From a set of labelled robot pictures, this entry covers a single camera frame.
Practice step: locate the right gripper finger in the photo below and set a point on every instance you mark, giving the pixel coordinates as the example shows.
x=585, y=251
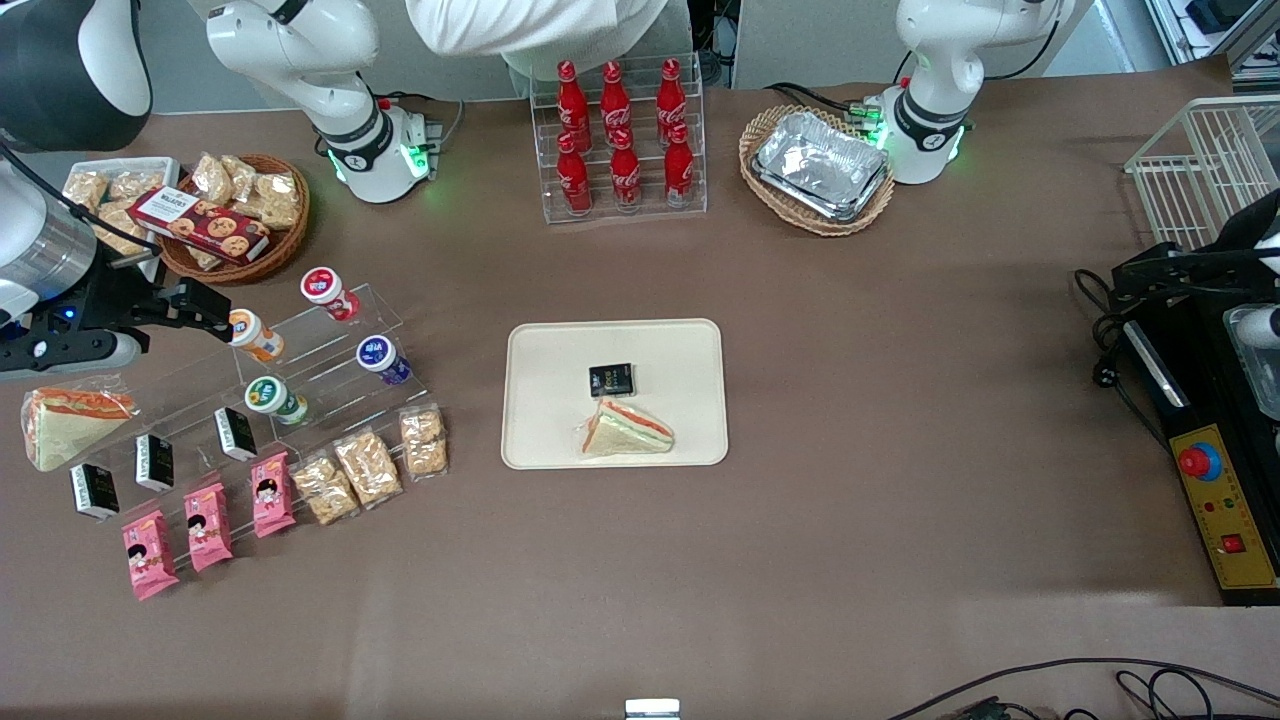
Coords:
x=205, y=305
x=150, y=312

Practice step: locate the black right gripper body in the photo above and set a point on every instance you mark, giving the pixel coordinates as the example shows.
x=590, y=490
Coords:
x=112, y=300

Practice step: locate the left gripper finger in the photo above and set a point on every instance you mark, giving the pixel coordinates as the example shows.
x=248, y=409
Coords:
x=1170, y=252
x=1150, y=278

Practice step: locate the green gum bottle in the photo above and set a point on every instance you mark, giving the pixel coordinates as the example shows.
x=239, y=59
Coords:
x=272, y=398

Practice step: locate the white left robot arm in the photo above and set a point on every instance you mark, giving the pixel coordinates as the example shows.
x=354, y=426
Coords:
x=935, y=90

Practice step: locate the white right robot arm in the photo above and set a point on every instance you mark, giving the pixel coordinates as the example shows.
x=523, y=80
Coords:
x=300, y=50

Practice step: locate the orange gum bottle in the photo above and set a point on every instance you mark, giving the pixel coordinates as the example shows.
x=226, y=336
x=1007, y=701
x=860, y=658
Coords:
x=252, y=334

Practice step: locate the red gum bottle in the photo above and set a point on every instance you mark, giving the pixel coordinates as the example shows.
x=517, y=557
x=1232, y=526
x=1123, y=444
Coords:
x=326, y=290

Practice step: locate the purple gum bottle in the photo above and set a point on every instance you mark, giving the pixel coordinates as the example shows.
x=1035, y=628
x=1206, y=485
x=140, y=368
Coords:
x=382, y=360

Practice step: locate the aluminium foil tray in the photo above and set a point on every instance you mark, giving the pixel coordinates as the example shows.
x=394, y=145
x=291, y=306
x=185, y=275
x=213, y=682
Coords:
x=820, y=165

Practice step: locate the beige plastic tray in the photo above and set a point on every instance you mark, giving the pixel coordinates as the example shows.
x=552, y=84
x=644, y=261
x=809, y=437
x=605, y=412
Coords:
x=550, y=420

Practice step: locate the clear puffed snack packet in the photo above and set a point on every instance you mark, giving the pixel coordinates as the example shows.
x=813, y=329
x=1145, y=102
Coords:
x=277, y=202
x=85, y=189
x=212, y=180
x=240, y=172
x=136, y=185
x=205, y=258
x=118, y=232

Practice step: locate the red cookie box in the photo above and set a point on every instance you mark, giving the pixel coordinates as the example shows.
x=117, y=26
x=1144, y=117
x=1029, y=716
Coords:
x=200, y=226

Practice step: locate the round wicker basket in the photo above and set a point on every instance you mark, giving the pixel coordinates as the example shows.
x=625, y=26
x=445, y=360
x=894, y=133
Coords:
x=285, y=245

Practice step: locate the clear plastic container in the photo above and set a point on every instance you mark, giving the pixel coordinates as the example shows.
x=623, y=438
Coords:
x=1258, y=380

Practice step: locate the wrapped triangle sandwich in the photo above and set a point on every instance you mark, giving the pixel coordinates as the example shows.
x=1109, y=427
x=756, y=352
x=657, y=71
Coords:
x=70, y=430
x=628, y=432

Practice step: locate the black control box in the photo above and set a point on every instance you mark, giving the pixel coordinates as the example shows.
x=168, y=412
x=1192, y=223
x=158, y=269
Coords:
x=1200, y=400

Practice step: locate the small black box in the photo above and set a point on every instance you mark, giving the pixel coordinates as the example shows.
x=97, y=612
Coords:
x=611, y=380
x=236, y=434
x=95, y=491
x=155, y=462

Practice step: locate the clear acrylic stepped display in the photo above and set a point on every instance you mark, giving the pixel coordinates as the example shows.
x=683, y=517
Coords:
x=330, y=372

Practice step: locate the white plastic bin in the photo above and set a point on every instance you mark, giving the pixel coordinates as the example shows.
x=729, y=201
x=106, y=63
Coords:
x=150, y=165

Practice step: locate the red emergency stop button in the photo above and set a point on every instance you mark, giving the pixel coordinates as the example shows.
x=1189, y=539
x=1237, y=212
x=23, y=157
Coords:
x=1200, y=461

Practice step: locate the pink snack packet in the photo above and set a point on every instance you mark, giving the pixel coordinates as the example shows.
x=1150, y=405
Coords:
x=208, y=527
x=150, y=555
x=272, y=495

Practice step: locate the clear granola bar packet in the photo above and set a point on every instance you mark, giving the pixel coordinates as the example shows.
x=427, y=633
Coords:
x=368, y=468
x=424, y=443
x=325, y=489

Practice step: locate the grey equipment shelf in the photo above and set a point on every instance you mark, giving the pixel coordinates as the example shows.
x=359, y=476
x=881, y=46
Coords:
x=1215, y=25

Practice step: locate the red cola bottle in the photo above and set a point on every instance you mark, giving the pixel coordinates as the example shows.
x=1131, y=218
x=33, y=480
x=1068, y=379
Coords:
x=571, y=100
x=671, y=98
x=679, y=170
x=574, y=180
x=626, y=175
x=614, y=100

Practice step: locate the oval wicker basket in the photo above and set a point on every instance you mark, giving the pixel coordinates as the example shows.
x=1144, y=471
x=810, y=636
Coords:
x=765, y=135

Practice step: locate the person in white shirt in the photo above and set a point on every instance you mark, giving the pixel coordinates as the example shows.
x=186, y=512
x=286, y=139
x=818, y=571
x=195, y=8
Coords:
x=520, y=25

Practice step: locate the clear acrylic bottle rack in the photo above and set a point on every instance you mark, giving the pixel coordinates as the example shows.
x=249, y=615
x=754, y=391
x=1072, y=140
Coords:
x=645, y=212

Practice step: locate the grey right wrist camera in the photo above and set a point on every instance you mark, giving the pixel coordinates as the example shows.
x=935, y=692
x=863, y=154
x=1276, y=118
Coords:
x=70, y=357

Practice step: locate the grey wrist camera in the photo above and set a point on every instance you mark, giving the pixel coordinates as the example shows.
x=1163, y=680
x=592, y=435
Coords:
x=70, y=357
x=1258, y=325

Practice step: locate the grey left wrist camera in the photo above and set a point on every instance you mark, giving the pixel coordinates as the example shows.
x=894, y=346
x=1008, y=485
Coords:
x=1258, y=325

